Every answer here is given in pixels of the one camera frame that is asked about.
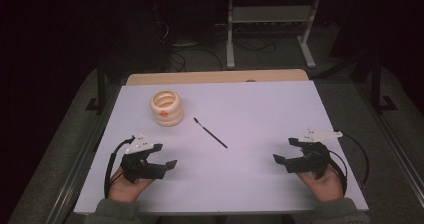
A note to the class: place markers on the white table mat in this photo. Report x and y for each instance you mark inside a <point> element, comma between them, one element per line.
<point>240,104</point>

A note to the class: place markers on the grey metal rail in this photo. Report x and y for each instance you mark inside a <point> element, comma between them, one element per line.
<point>80,157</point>
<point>393,137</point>

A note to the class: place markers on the thin black pen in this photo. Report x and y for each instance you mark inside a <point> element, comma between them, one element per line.
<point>210,132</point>

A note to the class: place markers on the wooden table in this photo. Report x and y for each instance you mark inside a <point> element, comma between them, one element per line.
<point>216,76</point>

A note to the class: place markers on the white metal desk frame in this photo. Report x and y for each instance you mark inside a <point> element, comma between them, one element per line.
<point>271,14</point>

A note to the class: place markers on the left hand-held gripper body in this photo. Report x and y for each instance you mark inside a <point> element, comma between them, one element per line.
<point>137,165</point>

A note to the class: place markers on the person's right hand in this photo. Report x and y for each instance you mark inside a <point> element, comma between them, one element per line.
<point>325,187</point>

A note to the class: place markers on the cream ringed pen holder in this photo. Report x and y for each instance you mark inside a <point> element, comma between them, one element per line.
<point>166,108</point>

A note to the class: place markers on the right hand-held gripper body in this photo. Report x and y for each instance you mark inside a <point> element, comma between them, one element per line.
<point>315,155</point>

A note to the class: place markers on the person's left hand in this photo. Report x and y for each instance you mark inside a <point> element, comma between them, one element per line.
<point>126,189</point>

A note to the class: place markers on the black metal stand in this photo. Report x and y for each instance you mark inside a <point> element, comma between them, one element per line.
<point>101,90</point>
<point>376,84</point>

